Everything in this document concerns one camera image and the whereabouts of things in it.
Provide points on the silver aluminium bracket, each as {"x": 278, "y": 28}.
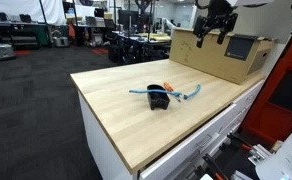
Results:
{"x": 260, "y": 154}

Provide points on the large cardboard box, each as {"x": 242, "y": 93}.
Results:
{"x": 209, "y": 53}

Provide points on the orange hanging cloth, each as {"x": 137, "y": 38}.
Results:
{"x": 71, "y": 31}

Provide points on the dark desk with shelves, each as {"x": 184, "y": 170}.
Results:
{"x": 24, "y": 35}

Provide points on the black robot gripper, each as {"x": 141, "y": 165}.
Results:
{"x": 216, "y": 21}

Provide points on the white backdrop curtain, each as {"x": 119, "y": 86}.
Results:
{"x": 22, "y": 7}

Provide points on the black cluttered workstation desk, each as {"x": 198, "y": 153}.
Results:
{"x": 136, "y": 46}

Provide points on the white drawer cabinet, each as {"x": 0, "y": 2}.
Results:
{"x": 199, "y": 143}

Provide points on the black plastic container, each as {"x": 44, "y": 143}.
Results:
{"x": 158, "y": 97}

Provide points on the small grey mobile robot base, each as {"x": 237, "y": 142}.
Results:
{"x": 60, "y": 40}

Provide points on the red metal cabinet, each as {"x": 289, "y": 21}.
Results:
{"x": 279, "y": 100}

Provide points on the white curved machine cover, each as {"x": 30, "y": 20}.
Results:
{"x": 286, "y": 156}

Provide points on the black orange bar clamp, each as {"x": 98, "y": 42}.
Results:
{"x": 239, "y": 141}
{"x": 214, "y": 166}

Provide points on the black backdrop stand pole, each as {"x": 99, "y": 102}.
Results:
{"x": 45, "y": 20}

